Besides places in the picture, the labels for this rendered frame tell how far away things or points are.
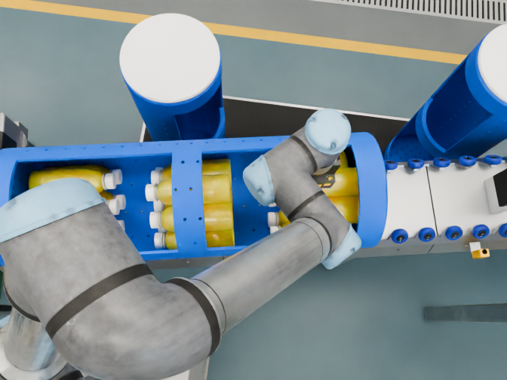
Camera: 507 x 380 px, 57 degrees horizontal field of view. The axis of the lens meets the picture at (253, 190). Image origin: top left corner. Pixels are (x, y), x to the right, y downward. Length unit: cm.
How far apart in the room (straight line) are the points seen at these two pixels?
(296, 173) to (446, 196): 76
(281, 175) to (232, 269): 24
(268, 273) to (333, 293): 166
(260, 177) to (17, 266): 40
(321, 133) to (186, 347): 42
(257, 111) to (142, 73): 100
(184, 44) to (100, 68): 128
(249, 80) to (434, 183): 133
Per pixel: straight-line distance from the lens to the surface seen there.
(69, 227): 49
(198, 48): 138
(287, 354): 223
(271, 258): 61
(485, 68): 152
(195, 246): 106
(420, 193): 142
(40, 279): 49
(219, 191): 106
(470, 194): 148
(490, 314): 185
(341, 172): 111
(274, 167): 76
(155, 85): 134
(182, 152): 106
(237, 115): 225
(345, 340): 226
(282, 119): 225
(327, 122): 78
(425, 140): 186
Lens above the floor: 221
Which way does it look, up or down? 75 degrees down
